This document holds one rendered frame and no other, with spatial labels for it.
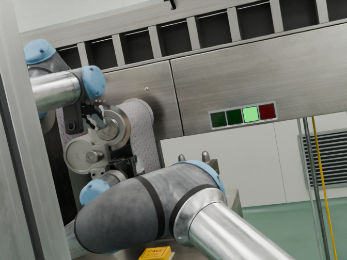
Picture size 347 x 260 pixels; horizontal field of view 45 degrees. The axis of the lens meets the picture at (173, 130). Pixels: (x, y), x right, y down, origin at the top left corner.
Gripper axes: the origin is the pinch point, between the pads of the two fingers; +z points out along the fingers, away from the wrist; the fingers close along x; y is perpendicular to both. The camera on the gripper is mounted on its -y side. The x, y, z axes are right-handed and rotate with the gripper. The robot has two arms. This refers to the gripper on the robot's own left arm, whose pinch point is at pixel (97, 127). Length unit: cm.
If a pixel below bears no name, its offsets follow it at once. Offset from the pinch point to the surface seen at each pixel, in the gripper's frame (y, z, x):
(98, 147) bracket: -4.6, 4.3, 1.2
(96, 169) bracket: -11.4, 5.8, 1.8
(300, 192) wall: 87, 278, -55
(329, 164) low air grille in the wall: 105, 262, -84
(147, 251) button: -37.7, 7.3, -15.7
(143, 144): 2.4, 17.8, -8.1
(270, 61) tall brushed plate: 31, 22, -54
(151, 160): 0.3, 25.5, -8.1
